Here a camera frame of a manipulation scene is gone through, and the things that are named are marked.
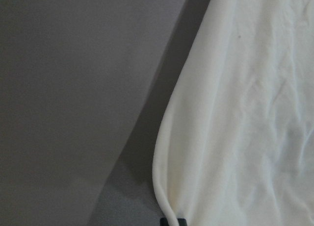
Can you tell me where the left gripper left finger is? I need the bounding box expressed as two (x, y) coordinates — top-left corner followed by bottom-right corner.
(160, 218), (168, 226)

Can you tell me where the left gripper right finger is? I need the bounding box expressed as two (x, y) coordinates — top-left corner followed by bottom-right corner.
(178, 218), (187, 226)

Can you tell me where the beige long-sleeve printed shirt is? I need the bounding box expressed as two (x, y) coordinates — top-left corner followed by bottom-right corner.
(153, 0), (314, 226)

